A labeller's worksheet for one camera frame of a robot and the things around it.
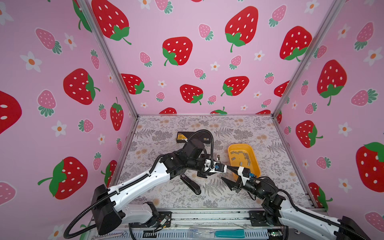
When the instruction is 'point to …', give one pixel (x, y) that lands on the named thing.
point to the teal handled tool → (238, 233)
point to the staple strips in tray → (245, 155)
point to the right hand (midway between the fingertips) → (225, 172)
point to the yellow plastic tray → (242, 155)
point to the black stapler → (191, 184)
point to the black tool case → (182, 137)
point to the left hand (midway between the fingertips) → (219, 164)
